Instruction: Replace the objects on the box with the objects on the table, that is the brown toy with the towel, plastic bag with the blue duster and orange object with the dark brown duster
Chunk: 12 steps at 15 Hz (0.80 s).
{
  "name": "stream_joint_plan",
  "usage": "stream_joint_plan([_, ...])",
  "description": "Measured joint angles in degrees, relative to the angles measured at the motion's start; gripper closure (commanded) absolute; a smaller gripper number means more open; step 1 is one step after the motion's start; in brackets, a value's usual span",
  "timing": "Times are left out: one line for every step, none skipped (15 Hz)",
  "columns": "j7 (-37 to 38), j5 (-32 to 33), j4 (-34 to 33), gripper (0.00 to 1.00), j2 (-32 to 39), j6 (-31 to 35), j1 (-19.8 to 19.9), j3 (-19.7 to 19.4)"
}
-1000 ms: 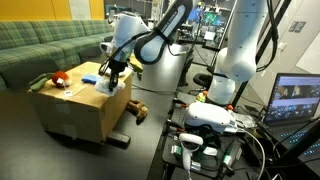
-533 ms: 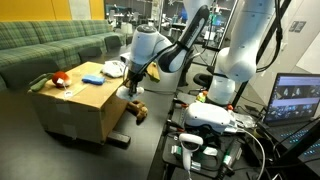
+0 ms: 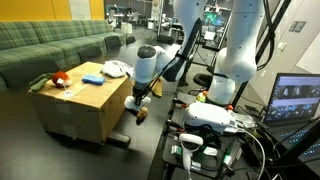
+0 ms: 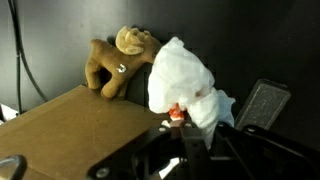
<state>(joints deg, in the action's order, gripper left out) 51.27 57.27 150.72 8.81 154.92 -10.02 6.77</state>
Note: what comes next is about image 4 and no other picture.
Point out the brown cardboard box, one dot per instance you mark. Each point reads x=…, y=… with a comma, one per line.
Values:
x=73, y=133

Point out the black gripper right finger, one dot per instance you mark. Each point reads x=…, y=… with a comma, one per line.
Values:
x=253, y=156

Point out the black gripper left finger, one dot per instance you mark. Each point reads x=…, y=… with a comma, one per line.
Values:
x=146, y=150

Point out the black rectangular foam block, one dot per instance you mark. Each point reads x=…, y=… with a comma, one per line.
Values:
x=263, y=103

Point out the brown moose plush toy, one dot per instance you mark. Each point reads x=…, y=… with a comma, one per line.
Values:
x=110, y=63

